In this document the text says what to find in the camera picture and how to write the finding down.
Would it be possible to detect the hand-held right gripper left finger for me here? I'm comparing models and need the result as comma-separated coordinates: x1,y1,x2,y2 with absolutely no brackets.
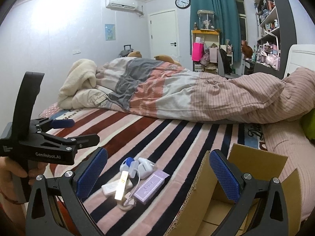
25,147,109,236

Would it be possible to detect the purple box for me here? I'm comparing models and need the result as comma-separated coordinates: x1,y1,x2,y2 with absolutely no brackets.
133,170,170,205

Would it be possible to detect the white bottle with blue cap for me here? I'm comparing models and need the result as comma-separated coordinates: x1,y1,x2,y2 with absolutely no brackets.
120,158,139,177

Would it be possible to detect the chair with dark clothing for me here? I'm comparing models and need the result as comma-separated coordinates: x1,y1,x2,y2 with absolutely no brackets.
217,48,234,77

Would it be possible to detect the pink and grey patchwork duvet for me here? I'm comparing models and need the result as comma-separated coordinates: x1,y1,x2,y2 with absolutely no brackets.
95,58,315,124

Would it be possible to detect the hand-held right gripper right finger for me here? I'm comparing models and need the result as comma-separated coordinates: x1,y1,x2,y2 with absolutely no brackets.
209,149,289,236

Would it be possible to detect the pink ribbed pillow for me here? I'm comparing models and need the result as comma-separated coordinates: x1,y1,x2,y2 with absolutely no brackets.
261,123,315,217

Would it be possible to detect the striped printed blanket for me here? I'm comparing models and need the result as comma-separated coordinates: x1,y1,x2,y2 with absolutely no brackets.
38,103,269,236

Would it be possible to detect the green pillow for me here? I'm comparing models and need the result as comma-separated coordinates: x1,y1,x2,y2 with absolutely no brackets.
301,109,315,140

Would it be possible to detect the window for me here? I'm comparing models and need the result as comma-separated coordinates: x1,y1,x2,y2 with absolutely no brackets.
235,0,248,42

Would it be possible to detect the white air conditioner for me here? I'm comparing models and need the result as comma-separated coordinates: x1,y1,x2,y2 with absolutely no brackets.
106,0,138,11

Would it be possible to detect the dark bookshelf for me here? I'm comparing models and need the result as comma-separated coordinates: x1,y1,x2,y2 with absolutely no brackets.
253,0,296,78

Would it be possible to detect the dark suitcase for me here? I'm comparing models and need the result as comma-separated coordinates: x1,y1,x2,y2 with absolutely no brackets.
119,45,134,58

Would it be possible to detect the round wall clock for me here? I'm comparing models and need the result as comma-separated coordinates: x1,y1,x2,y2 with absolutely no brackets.
175,0,191,10

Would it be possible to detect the pink gift bag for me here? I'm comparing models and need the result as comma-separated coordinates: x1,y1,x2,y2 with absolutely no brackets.
192,42,205,62

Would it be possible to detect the white rectangular case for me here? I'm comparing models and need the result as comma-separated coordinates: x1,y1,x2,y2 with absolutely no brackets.
102,181,133,196

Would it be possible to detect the white cable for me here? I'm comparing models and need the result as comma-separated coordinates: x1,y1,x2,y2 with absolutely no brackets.
118,170,142,210

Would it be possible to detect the blue wall poster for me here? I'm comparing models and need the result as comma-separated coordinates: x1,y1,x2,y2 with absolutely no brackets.
105,24,116,41

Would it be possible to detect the cream fleece blanket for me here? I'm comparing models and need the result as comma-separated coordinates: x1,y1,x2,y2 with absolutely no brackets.
58,59,119,110

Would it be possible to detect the brown cardboard box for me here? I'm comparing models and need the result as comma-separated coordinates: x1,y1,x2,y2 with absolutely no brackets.
165,143,309,236

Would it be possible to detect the dark brown plush toy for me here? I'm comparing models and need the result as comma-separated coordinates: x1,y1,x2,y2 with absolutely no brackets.
241,40,254,59

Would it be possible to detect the glass display case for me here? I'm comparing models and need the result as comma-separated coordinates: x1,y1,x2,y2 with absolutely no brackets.
198,10,215,31

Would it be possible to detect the white door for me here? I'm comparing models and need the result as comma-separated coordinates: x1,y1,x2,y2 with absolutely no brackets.
149,10,178,62

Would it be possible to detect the teal curtain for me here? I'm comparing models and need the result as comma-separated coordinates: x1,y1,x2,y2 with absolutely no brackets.
190,0,241,63

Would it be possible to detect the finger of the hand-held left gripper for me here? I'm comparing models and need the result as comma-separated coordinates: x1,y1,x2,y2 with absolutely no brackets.
39,133,100,151
30,118,75,134

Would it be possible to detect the glossy white stick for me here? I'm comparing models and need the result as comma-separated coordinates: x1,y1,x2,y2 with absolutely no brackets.
114,171,130,201

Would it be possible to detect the person's left hand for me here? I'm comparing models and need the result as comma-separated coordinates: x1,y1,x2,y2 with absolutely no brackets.
0,156,29,205

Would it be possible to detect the white headboard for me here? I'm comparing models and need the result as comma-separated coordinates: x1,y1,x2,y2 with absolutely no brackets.
283,44,315,79

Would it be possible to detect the white shelf with yellow top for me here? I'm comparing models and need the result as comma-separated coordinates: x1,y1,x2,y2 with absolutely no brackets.
191,29,221,73

